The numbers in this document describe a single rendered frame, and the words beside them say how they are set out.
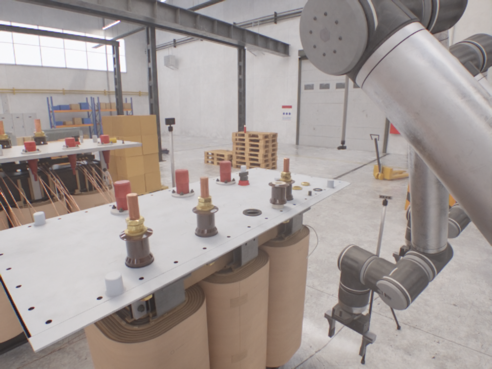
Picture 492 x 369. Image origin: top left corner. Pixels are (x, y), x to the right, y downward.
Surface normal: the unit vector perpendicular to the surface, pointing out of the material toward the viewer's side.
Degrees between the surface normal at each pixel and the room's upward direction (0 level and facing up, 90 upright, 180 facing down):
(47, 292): 0
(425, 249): 110
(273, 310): 90
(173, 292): 90
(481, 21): 90
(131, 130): 90
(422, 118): 104
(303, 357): 0
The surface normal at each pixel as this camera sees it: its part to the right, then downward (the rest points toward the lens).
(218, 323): -0.14, 0.25
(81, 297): 0.00, -0.97
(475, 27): -0.63, 0.19
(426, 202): -0.56, 0.52
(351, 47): -0.73, 0.54
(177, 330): 0.77, 0.16
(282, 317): 0.33, 0.24
